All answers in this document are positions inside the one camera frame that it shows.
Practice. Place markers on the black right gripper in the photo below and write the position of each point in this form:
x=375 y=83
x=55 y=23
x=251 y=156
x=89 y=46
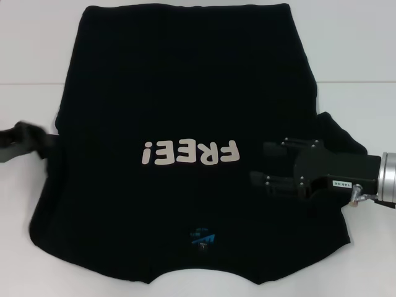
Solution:
x=340 y=167

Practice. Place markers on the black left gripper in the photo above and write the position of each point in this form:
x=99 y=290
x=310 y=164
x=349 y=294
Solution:
x=9 y=139

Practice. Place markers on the black shirt with FREE print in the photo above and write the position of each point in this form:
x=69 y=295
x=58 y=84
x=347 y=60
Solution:
x=185 y=92

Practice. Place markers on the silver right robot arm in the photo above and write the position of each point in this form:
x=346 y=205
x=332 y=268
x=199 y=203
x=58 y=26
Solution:
x=388 y=176

